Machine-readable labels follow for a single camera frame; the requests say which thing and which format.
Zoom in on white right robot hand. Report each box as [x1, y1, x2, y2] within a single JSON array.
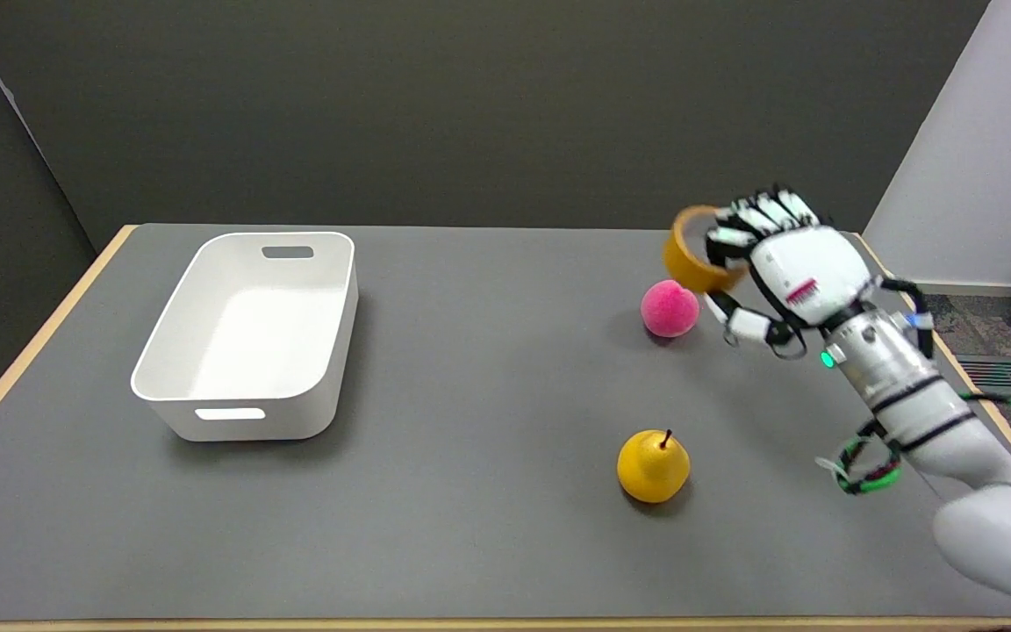
[[704, 186, 873, 359]]

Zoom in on yellow tape roll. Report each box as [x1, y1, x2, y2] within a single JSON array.
[[663, 205, 747, 294]]

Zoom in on pink fuzzy peach toy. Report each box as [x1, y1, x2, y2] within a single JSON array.
[[641, 280, 700, 339]]

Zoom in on yellow pear toy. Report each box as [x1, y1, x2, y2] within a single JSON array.
[[617, 428, 692, 505]]

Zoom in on floor vent grille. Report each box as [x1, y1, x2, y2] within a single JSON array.
[[955, 355, 1011, 394]]

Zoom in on white plastic bin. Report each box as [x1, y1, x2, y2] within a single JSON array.
[[130, 231, 359, 442]]

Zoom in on green black braided cable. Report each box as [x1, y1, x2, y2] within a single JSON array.
[[816, 391, 1011, 495]]

